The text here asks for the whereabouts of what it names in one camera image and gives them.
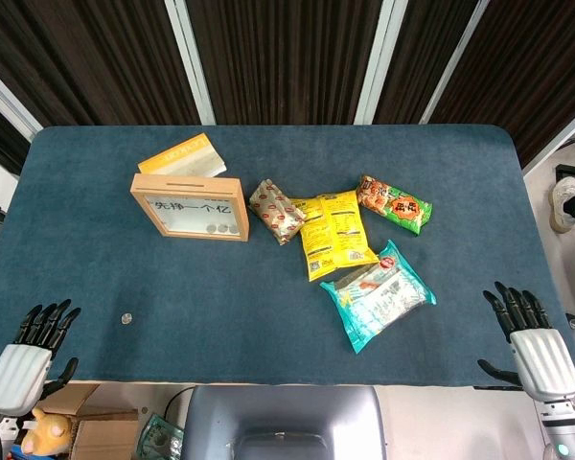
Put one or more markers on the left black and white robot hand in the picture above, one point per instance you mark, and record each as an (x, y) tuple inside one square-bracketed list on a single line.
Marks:
[(21, 374)]

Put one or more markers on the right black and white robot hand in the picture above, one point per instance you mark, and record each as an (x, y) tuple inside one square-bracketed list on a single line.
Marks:
[(544, 364)]

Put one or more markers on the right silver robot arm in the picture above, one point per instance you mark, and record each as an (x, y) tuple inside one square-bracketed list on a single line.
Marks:
[(563, 426)]

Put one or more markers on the yellow plush toy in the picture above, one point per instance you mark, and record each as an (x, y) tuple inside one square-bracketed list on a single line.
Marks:
[(45, 431)]

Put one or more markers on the brown cardboard box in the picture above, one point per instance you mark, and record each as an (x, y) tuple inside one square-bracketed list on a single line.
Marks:
[(100, 431)]

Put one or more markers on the green printed packet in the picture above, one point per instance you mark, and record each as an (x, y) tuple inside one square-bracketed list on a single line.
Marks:
[(160, 441)]

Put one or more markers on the white sneaker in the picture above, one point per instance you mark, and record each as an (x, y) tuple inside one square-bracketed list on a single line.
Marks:
[(565, 201)]

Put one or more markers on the teal noodle pack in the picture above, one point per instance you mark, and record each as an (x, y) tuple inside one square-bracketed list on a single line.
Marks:
[(378, 297)]

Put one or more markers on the blue table cloth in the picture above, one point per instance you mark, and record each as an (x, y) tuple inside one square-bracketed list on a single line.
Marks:
[(220, 311)]

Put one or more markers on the green and orange snack pack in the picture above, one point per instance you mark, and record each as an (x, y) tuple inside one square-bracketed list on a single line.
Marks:
[(397, 206)]

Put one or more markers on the yellow chip bag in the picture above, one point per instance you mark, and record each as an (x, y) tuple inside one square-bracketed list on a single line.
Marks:
[(330, 235)]

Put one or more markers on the grey robot torso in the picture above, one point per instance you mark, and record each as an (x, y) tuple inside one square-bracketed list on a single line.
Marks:
[(282, 417)]

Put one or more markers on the yellow and white book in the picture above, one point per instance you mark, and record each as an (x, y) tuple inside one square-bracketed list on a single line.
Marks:
[(182, 155)]

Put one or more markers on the gold snack pack red logos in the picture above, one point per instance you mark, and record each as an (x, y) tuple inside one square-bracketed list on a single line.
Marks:
[(273, 211)]

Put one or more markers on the dark slatted room divider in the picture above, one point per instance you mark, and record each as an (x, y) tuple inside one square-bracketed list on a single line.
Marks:
[(292, 57)]

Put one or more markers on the wooden frame money box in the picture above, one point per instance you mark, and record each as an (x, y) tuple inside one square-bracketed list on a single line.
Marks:
[(187, 184)]

